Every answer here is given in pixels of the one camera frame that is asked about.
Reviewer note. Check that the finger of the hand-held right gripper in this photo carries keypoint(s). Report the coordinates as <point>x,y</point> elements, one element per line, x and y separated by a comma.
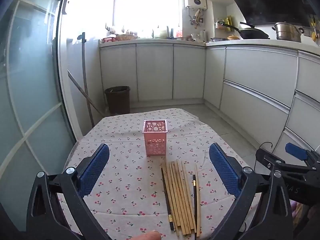
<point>272,161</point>
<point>296,151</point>

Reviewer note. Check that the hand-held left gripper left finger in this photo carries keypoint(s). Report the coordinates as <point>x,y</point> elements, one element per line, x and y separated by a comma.
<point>95,170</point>

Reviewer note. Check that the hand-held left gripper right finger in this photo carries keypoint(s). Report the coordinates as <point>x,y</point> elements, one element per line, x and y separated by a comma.
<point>222,170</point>

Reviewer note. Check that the black chopstick gold band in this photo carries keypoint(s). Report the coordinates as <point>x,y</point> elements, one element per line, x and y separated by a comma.
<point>194,205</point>
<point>167,200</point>

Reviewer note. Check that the bundle of wooden chopsticks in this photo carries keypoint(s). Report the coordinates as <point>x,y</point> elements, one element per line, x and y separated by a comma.
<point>181,197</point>

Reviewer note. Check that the pink perforated utensil holder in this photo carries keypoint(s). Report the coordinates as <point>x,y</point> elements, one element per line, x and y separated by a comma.
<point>155,140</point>

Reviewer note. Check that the person's left hand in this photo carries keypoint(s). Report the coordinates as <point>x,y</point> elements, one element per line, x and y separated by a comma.
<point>148,236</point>

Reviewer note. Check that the cherry print tablecloth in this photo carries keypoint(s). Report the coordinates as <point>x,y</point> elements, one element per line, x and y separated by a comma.
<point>125,185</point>

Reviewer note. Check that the dark brown trash bin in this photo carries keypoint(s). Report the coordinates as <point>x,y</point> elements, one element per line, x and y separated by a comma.
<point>118,100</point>

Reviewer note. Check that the straight wooden stick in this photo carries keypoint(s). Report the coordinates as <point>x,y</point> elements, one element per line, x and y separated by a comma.
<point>85,93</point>

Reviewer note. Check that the grey kitchen base cabinets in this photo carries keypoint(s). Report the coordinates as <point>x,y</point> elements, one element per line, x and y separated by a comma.
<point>250,75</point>

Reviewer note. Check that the frosted glass sliding door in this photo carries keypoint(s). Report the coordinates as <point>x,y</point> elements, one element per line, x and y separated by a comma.
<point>30,80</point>

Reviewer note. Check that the steel cooking pot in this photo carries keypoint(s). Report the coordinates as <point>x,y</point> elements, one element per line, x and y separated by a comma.
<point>287,32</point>

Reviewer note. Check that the yellow hanging kitchen tools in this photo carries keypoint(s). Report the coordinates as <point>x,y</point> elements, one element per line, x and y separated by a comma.
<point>313,27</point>

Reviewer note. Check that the black wok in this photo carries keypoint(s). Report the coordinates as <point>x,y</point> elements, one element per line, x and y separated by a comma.
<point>252,33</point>

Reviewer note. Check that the small yellow lidded pot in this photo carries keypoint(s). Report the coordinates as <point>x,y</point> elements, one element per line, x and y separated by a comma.
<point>233,37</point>

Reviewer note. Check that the red plastic basket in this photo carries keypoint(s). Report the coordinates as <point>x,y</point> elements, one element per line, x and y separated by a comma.
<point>109,39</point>

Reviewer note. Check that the white jug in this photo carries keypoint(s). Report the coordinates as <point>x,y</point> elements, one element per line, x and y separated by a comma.
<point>202,36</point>

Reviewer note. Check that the woven basket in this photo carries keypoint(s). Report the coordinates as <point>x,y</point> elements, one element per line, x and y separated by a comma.
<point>126,37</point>

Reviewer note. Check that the yellow packets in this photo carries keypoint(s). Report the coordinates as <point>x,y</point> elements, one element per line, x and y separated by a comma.
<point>228,22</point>

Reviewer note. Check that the black range hood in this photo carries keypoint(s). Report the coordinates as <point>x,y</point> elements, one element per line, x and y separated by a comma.
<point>270,0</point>

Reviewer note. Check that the water heater pipes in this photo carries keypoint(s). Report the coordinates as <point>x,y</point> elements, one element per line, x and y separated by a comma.
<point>196,17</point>

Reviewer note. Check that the bright kitchen window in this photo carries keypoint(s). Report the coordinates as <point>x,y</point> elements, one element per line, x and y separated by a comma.
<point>147,7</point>

